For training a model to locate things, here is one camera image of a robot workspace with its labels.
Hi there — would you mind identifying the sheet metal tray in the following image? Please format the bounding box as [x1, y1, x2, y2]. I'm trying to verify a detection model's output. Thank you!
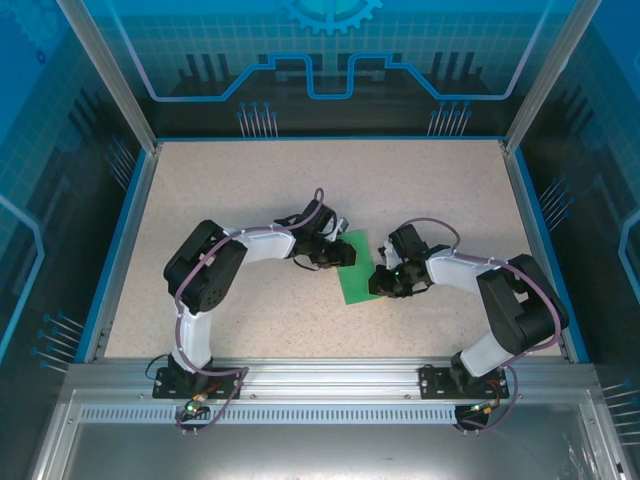
[29, 389, 626, 480]

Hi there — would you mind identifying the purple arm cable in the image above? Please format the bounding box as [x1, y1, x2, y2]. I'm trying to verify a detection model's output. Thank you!
[399, 217, 564, 436]
[172, 187, 329, 437]

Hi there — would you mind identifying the aluminium mounting rail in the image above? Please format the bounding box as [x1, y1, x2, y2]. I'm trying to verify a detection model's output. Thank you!
[64, 355, 601, 407]

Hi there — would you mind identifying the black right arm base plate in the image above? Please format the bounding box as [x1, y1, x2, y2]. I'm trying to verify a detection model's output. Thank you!
[418, 363, 512, 401]

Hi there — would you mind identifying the green paper sheet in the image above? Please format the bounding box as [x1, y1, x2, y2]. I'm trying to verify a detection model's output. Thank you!
[335, 229, 384, 305]

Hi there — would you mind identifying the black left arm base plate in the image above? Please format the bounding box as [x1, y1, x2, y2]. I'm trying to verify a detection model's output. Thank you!
[152, 364, 247, 400]

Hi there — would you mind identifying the aluminium frame post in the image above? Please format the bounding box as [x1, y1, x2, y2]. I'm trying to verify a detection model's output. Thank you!
[502, 0, 604, 154]
[55, 0, 162, 154]

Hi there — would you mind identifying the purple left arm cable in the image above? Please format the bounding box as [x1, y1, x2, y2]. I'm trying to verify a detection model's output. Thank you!
[172, 187, 329, 437]

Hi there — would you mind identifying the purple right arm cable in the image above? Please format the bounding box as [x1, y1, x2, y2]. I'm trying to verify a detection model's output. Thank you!
[399, 217, 564, 436]

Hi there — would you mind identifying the aluminium table side rail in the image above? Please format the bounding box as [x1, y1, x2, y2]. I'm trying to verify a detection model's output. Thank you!
[498, 139, 579, 364]
[82, 142, 162, 364]

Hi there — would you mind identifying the slotted aluminium cable duct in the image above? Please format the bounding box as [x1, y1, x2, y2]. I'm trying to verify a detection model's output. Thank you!
[78, 405, 464, 425]

